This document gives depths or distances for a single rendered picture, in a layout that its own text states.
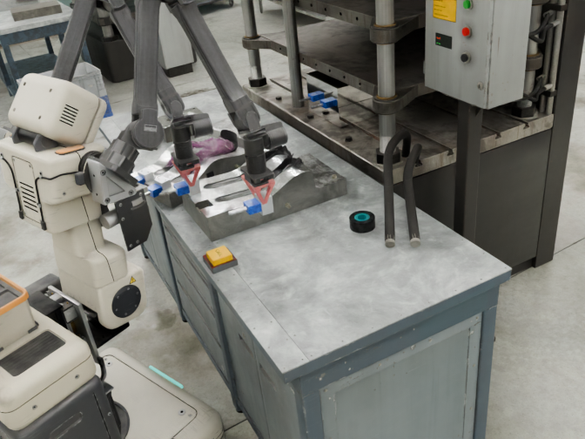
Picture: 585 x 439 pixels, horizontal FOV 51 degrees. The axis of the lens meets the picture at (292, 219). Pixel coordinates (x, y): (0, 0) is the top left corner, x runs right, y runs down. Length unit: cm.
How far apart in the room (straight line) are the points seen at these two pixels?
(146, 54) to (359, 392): 103
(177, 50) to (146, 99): 476
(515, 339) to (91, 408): 172
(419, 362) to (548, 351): 105
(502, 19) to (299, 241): 88
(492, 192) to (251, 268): 126
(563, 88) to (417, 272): 131
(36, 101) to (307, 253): 84
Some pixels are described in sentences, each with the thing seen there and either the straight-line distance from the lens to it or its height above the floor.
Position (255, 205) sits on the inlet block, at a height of 95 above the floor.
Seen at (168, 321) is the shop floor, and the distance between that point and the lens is 298.
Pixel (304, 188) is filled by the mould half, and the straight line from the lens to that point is 201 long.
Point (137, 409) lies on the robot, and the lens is 222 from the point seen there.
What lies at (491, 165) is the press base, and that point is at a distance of 263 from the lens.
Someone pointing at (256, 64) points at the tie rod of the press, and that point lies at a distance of 325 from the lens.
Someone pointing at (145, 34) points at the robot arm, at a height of 146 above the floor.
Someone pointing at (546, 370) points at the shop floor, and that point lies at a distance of 266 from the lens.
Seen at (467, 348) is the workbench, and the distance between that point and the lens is 188.
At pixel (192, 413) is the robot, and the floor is 28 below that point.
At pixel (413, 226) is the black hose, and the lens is 186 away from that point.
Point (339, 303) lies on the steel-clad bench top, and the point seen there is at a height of 80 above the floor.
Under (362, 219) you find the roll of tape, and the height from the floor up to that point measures 83.
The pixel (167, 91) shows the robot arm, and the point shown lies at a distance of 197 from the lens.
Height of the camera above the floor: 182
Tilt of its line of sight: 31 degrees down
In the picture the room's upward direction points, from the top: 7 degrees counter-clockwise
